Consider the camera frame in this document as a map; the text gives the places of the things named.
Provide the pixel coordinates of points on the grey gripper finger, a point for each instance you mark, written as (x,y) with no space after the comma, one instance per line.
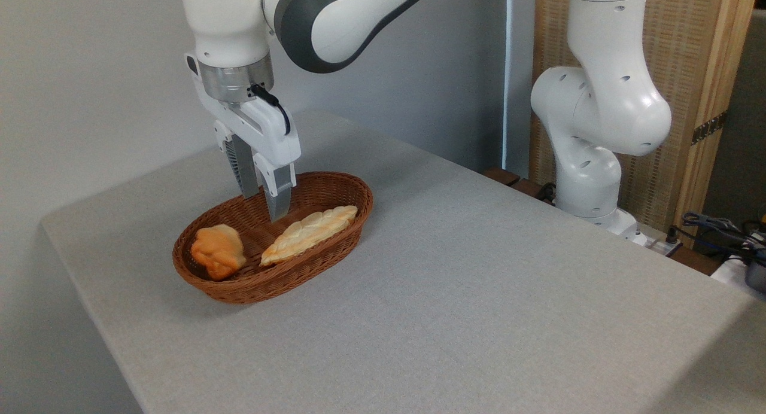
(278,192)
(244,169)

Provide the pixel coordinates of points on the round orange bread bun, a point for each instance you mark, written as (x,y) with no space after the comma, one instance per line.
(218,252)

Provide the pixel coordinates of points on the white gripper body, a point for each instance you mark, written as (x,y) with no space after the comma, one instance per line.
(269,136)

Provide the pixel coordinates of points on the wooden woven folding screen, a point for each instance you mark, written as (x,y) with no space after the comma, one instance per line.
(688,43)

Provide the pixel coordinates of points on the metal screen hinge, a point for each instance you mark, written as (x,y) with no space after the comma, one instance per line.
(709,127)

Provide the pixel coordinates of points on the long braided bread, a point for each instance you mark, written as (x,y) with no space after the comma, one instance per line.
(305,234)

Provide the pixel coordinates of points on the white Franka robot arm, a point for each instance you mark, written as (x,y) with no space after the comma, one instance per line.
(604,103)

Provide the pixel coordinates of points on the brown wicker basket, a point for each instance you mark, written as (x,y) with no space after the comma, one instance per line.
(269,288)

